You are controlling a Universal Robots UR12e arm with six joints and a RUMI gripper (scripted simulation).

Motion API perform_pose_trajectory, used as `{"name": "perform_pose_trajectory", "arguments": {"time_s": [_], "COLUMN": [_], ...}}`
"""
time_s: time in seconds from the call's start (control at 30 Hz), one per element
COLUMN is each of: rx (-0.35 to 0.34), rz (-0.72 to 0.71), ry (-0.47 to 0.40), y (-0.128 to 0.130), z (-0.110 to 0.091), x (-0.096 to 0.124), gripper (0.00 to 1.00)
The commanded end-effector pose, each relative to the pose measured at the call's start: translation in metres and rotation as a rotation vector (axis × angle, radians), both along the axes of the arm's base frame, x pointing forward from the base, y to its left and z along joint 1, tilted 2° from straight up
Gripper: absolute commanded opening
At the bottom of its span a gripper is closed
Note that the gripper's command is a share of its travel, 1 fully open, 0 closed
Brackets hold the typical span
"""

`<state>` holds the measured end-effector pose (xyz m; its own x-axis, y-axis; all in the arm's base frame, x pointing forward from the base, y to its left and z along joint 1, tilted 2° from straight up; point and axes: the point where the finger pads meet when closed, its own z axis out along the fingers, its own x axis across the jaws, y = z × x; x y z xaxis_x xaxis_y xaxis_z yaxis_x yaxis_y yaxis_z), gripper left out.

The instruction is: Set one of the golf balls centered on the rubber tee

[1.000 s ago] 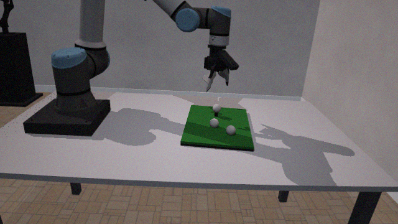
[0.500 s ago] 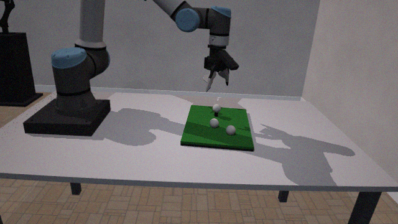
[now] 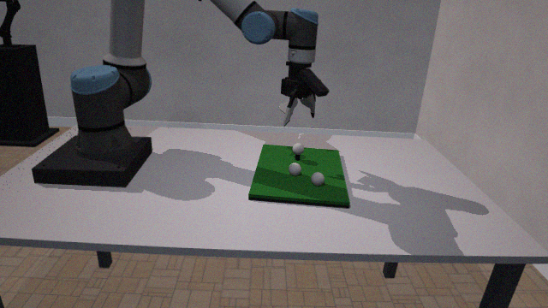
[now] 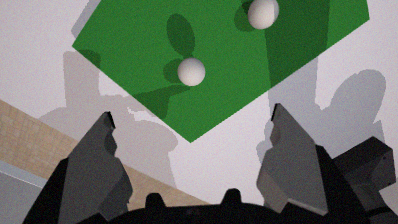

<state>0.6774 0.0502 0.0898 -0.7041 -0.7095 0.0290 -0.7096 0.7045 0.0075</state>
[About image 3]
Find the white ball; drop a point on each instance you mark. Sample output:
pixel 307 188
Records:
pixel 317 179
pixel 294 168
pixel 298 148

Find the green flat mat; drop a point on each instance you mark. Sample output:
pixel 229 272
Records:
pixel 272 181

